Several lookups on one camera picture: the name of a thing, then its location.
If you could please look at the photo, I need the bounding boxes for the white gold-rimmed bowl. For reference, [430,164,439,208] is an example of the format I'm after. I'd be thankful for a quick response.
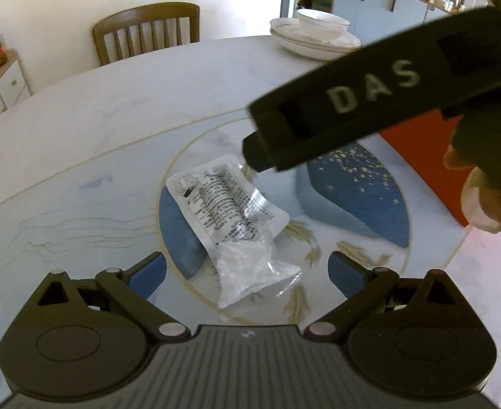
[296,9,352,38]

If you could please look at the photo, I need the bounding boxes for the clear plastic packet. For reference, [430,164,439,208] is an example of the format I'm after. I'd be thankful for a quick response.
[166,157,303,309]

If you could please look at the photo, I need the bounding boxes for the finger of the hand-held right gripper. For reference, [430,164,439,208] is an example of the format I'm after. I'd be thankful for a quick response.
[242,131,279,175]

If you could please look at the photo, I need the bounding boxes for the blue-grey cabinet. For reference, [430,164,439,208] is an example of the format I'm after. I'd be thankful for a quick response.
[333,0,430,46]

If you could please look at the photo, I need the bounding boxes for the round glass turntable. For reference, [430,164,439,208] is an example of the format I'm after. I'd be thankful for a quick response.
[0,108,475,329]

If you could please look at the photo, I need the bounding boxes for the person's right hand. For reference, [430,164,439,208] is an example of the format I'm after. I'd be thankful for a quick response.
[442,144,501,261]

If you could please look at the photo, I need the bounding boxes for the wooden chair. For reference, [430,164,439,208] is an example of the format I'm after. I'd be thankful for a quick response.
[92,2,201,67]

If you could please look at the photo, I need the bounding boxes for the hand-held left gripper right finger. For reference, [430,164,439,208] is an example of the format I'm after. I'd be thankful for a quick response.
[303,250,466,346]

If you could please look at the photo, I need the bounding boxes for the white gold-rimmed plate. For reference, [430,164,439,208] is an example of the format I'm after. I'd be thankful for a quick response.
[269,17,361,51]
[271,30,363,61]

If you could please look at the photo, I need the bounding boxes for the white marble desktop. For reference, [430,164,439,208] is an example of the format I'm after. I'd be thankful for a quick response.
[0,34,501,409]

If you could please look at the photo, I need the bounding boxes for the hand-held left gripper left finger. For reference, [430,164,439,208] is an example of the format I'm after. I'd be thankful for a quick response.
[35,251,192,344]

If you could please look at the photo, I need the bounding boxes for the white sideboard with wooden top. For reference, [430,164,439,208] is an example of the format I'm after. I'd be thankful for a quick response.
[0,49,34,117]

